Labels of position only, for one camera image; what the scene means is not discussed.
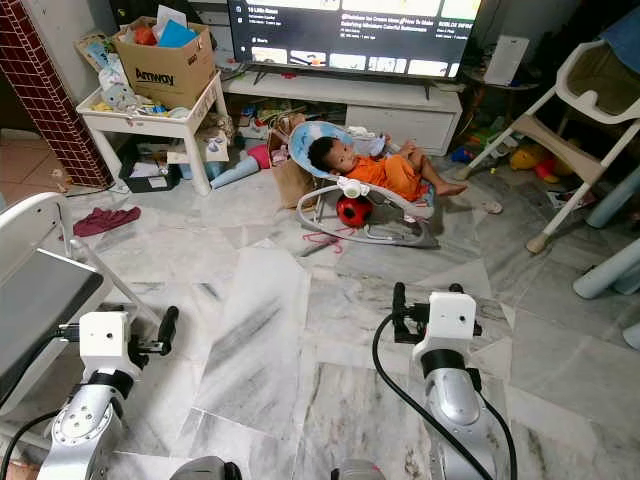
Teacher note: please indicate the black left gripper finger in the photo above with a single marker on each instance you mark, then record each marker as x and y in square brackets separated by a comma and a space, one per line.
[167, 327]

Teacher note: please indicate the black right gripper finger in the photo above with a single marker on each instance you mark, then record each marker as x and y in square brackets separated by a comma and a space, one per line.
[400, 310]

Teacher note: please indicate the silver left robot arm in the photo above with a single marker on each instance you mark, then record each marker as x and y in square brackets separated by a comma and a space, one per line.
[82, 425]

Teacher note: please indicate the red ball toy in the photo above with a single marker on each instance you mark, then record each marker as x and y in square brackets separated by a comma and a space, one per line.
[353, 213]

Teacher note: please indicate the white chair with grey seat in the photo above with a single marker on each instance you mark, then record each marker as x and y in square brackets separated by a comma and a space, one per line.
[45, 300]

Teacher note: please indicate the maroon cloth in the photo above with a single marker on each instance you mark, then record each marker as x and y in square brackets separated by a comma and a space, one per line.
[108, 220]

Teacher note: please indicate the blue white baby bouncer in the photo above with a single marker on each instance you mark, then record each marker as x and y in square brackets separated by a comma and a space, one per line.
[318, 205]

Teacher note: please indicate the baby in orange clothes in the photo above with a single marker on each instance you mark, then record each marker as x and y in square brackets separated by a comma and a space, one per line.
[390, 172]

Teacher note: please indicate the black storage box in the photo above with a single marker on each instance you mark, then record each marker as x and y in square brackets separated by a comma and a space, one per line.
[150, 175]

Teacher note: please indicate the grey right robot knee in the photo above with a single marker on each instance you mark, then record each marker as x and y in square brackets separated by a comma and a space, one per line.
[358, 471]

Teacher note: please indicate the brown paper bag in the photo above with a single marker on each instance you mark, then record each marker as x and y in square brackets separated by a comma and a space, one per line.
[290, 178]

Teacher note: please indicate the white television cabinet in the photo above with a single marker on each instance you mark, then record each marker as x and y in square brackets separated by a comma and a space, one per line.
[400, 118]

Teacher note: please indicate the light blue padded tube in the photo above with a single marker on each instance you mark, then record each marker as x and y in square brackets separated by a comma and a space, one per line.
[608, 272]
[615, 200]

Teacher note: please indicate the yellow toy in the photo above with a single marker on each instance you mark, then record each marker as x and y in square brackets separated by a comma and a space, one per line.
[526, 157]

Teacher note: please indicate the white side table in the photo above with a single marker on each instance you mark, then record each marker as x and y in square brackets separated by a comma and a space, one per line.
[150, 122]

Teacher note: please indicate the white baby high chair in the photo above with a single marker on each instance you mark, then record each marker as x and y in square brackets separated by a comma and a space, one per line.
[560, 140]

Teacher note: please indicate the brown printed cardboard box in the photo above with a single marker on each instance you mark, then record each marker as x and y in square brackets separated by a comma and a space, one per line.
[165, 75]

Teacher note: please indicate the maroon tiled pillar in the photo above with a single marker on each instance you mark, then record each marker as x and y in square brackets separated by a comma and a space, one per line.
[50, 90]

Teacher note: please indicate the white flat device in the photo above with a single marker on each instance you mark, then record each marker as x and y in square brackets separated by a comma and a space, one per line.
[506, 60]

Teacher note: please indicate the black flat screen television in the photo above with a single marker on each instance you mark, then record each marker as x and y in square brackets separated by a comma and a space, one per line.
[355, 30]

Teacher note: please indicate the blue paper sheet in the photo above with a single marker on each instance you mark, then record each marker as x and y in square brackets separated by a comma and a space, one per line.
[175, 35]

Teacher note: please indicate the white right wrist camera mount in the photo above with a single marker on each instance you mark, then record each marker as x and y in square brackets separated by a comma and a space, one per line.
[452, 320]

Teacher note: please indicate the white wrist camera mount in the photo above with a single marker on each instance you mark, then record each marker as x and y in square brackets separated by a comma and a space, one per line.
[452, 320]
[102, 338]

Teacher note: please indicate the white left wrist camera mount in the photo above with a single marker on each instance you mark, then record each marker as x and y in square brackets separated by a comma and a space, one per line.
[102, 338]

